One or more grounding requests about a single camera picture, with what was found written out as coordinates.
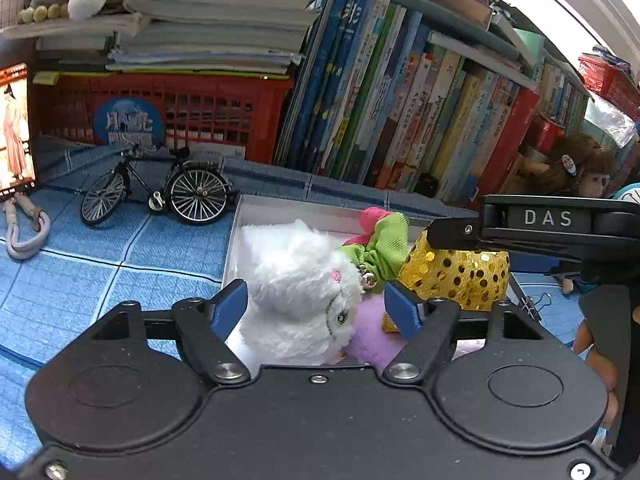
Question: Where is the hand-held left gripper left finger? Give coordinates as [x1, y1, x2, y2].
[92, 280, 252, 389]

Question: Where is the gold sequin pouch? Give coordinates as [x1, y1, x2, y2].
[382, 230, 511, 333]

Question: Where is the black binder clip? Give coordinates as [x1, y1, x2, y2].
[517, 295, 553, 321]

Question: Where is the white plush cat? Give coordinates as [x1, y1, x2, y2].
[239, 218, 363, 366]

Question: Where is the gridded board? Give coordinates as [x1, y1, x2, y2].
[0, 0, 41, 28]

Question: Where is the wooden bead string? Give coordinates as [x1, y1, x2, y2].
[19, 2, 71, 23]

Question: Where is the clear plastic bag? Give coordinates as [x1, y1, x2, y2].
[584, 92, 638, 148]

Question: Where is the small red plastic basket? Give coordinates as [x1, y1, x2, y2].
[577, 52, 640, 111]

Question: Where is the blue cat robot plush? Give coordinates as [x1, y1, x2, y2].
[575, 182, 640, 293]

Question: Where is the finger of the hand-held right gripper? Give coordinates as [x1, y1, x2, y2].
[424, 216, 484, 252]

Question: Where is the small black jar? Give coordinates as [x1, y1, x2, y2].
[414, 172, 443, 197]

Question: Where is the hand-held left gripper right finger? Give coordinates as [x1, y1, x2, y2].
[383, 281, 547, 387]

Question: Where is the white shallow box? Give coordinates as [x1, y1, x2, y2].
[222, 194, 543, 366]

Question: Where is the red plastic basket with sticker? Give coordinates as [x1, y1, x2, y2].
[32, 71, 296, 165]

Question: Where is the blue checked tablecloth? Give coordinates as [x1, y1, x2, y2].
[0, 135, 591, 466]

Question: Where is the person's right hand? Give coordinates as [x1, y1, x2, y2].
[573, 321, 621, 431]

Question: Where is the brown-haired doll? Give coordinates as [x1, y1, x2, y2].
[520, 132, 616, 295]

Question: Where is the stack of flat books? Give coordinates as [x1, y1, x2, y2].
[0, 0, 321, 78]

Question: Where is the green and pink scrunchie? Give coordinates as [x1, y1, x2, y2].
[342, 206, 410, 292]

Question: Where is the smartphone with lit screen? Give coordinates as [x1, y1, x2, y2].
[0, 62, 38, 198]

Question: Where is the row of upright books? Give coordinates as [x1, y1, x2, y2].
[275, 0, 591, 206]

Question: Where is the black model bicycle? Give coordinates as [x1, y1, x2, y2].
[80, 145, 238, 227]

